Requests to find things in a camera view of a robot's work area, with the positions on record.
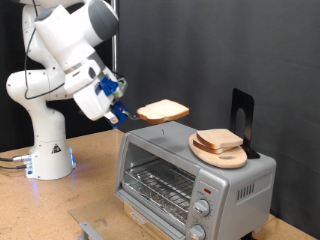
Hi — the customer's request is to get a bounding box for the tan bread slice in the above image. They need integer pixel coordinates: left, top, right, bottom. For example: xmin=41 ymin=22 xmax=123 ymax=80
xmin=192 ymin=139 xmax=234 ymax=155
xmin=195 ymin=128 xmax=244 ymax=150

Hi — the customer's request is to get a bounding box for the dark grey backdrop panel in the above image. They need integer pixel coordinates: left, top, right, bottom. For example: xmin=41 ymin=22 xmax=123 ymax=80
xmin=117 ymin=0 xmax=320 ymax=239

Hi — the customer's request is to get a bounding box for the aluminium foil lined tray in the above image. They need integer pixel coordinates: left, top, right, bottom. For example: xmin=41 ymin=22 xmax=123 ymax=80
xmin=122 ymin=181 xmax=189 ymax=225

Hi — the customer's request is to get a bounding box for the base cable with silver connector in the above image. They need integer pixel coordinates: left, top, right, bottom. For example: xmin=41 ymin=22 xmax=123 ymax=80
xmin=0 ymin=153 xmax=33 ymax=164

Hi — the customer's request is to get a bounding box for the black base cable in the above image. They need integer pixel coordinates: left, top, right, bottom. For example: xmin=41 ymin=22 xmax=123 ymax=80
xmin=0 ymin=163 xmax=28 ymax=170

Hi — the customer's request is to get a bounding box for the silver oven temperature knob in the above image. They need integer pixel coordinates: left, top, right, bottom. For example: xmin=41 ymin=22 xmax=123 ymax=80
xmin=193 ymin=199 xmax=211 ymax=218

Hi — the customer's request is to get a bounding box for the silver oven timer knob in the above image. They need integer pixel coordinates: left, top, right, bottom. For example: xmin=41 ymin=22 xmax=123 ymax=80
xmin=188 ymin=223 xmax=207 ymax=240

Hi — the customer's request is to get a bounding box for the wire oven rack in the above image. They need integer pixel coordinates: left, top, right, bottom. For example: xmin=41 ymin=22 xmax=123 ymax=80
xmin=123 ymin=159 xmax=197 ymax=218

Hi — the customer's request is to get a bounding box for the metal spatula with blue block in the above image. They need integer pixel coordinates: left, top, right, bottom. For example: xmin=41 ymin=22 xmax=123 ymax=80
xmin=110 ymin=100 xmax=141 ymax=128

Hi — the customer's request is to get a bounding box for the black backdrop curtain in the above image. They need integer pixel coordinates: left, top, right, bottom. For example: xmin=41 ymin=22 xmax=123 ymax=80
xmin=0 ymin=0 xmax=114 ymax=153

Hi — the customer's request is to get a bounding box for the vertical metal pole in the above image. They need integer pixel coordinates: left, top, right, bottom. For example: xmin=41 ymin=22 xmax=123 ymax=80
xmin=110 ymin=0 xmax=119 ymax=131

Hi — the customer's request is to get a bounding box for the wooden box under oven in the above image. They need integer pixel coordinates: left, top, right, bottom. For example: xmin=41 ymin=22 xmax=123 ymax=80
xmin=123 ymin=201 xmax=176 ymax=240

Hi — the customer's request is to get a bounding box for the oval wooden cutting board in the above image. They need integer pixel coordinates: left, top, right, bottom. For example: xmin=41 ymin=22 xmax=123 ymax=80
xmin=188 ymin=133 xmax=249 ymax=170

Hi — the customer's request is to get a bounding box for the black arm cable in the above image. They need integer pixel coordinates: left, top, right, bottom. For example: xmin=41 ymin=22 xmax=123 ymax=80
xmin=23 ymin=0 xmax=67 ymax=101

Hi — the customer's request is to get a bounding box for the blue mounted wrist camera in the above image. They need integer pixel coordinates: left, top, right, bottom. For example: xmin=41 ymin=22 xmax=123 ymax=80
xmin=99 ymin=75 xmax=128 ymax=99

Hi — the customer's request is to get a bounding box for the black metal bookend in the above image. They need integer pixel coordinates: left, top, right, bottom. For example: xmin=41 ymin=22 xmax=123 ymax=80
xmin=229 ymin=87 xmax=261 ymax=160

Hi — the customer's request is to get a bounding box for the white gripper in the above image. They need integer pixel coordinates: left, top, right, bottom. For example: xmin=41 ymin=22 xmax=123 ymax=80
xmin=72 ymin=81 xmax=120 ymax=126

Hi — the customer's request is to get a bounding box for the silver toaster oven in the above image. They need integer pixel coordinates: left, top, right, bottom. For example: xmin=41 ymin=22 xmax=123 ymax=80
xmin=114 ymin=120 xmax=278 ymax=240

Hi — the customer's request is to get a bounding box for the white bread slice brown crust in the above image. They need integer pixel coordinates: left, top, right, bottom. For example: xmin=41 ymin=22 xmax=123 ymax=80
xmin=135 ymin=98 xmax=190 ymax=125

